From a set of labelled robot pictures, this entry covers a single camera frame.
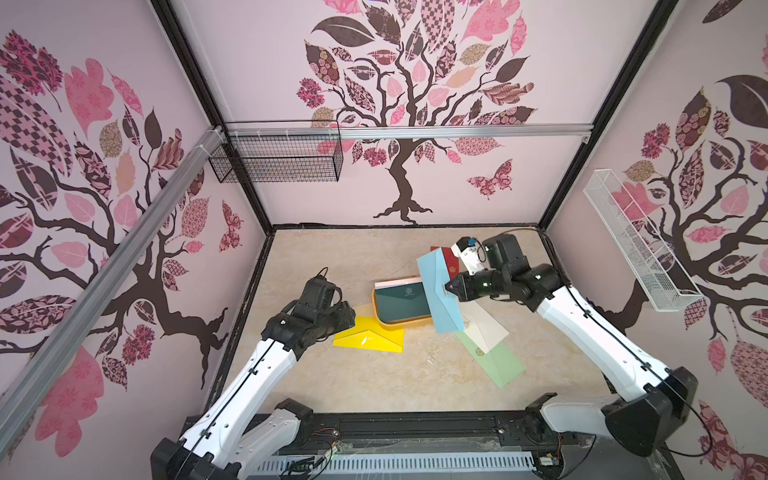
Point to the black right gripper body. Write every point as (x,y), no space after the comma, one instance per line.
(459,285)

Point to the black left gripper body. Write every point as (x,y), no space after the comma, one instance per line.
(334,320)

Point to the light blue envelope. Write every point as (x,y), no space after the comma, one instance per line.
(443,305)

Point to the dark green envelope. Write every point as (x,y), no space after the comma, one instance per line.
(399,304)

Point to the yellow envelope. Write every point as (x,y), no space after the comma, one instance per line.
(370,334)

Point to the pink envelope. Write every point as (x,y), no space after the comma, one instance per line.
(397,282)

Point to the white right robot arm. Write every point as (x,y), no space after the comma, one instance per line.
(651,401)

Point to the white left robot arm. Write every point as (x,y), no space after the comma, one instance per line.
(220,445)

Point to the yellow plastic storage box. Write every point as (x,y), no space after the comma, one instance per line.
(405,323)

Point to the red envelope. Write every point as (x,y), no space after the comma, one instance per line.
(451,261)

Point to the white envelope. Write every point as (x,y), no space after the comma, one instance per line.
(481,327)

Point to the mint green envelope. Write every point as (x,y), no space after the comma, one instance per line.
(499,363)

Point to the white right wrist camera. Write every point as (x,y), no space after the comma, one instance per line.
(471,253)

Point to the white wire basket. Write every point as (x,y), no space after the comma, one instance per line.
(649,254)

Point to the black wire basket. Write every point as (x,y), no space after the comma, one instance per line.
(279,152)

